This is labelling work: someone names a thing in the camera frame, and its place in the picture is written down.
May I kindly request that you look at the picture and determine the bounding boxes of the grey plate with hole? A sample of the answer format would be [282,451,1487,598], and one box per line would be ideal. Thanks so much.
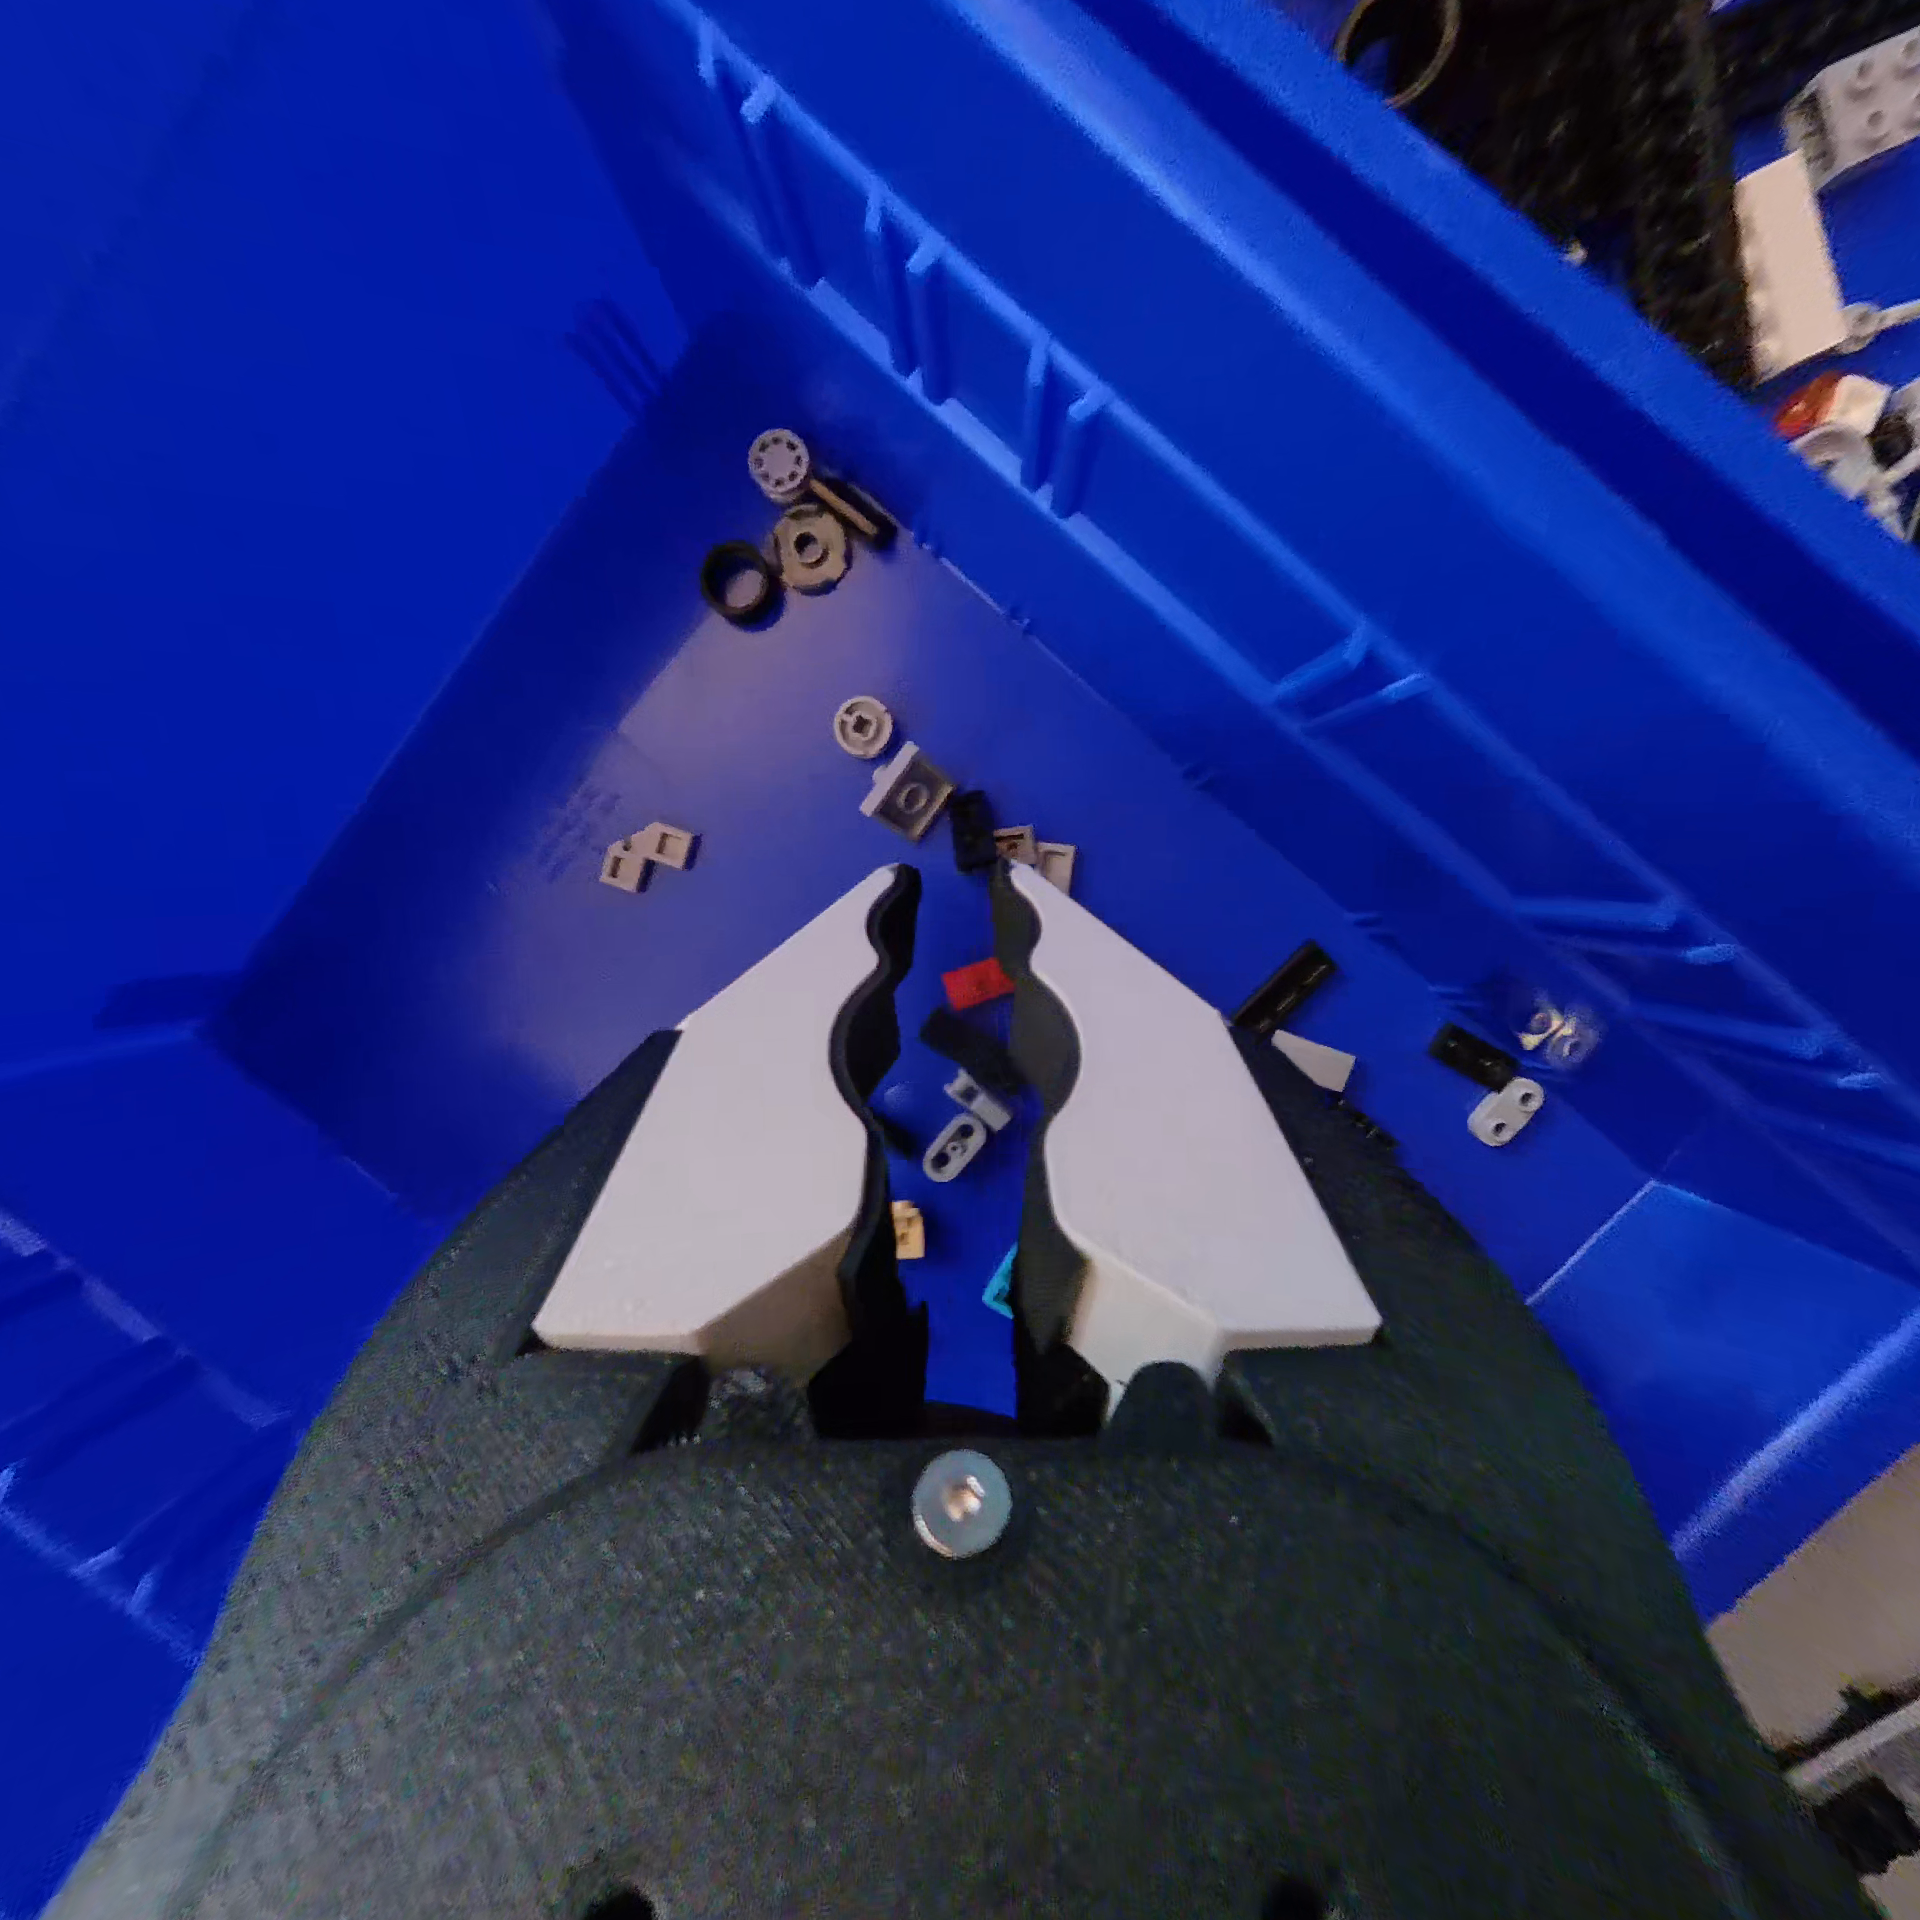
[920,1072,1016,1184]

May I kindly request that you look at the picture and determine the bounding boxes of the small black brick piece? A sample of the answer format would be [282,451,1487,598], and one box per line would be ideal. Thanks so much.
[919,1008,1024,1085]

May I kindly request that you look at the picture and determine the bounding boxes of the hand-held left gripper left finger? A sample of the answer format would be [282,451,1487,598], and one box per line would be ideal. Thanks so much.
[533,862,928,1438]

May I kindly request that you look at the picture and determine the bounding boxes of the grey corner piece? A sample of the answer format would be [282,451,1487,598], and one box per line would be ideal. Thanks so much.
[599,824,701,897]

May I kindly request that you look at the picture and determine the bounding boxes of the grey square plate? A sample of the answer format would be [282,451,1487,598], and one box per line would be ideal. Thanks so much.
[856,745,956,840]

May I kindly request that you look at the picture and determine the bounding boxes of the black rubber track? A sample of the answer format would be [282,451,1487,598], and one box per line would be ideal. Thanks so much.
[1341,0,1760,388]

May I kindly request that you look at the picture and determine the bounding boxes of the blue plastic bin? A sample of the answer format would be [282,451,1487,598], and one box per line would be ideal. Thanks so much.
[1078,0,1920,722]
[0,0,1920,1920]

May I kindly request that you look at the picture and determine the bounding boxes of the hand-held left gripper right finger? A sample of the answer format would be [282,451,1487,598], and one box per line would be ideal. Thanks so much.
[988,862,1382,1432]

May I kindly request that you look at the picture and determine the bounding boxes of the grey studded brick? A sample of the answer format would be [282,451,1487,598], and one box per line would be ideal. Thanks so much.
[1782,19,1920,170]

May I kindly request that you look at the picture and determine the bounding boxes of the dark grey round piece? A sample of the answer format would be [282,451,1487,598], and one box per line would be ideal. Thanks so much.
[770,508,854,597]

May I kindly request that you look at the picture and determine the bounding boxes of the white brick piece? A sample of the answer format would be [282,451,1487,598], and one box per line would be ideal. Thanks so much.
[1732,150,1888,379]

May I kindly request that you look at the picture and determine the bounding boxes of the white red brick pieces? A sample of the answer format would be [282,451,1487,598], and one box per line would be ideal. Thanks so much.
[1774,372,1920,545]

